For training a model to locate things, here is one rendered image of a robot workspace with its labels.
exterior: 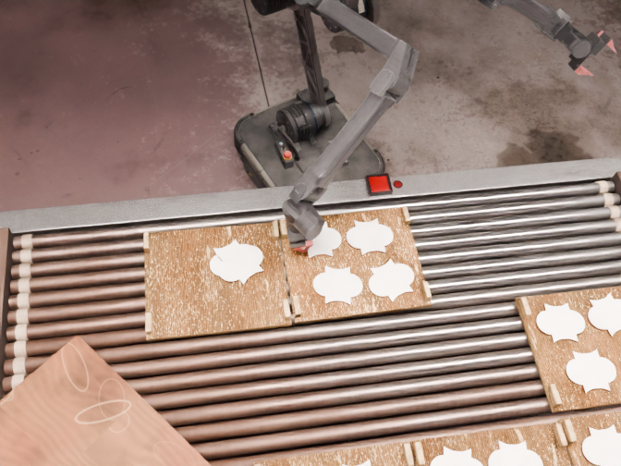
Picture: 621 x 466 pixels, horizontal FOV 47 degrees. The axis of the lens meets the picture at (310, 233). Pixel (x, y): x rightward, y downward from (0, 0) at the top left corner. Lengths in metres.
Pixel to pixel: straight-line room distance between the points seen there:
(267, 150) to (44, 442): 1.81
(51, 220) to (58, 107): 1.60
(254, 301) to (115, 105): 1.96
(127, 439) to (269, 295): 0.57
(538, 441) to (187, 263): 1.11
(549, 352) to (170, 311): 1.09
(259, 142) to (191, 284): 1.31
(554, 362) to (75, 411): 1.31
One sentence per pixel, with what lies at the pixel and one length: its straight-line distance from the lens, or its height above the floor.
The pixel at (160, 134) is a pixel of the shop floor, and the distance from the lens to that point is 3.65.
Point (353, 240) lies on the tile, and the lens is 2.18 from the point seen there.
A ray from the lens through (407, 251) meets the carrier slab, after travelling 2.20.
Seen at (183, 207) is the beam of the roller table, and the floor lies 0.92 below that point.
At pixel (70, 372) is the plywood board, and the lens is 1.94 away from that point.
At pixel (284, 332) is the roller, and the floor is 0.92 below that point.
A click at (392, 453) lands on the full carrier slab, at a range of 1.95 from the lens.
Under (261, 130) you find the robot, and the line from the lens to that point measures 3.33.
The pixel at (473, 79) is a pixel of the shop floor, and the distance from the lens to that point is 4.06.
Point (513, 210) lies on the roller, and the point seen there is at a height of 0.91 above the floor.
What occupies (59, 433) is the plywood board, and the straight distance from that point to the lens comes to 1.89.
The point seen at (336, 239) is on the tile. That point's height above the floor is 0.95.
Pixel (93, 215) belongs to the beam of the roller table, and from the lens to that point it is 2.30.
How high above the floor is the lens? 2.80
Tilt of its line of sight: 58 degrees down
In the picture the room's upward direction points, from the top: 7 degrees clockwise
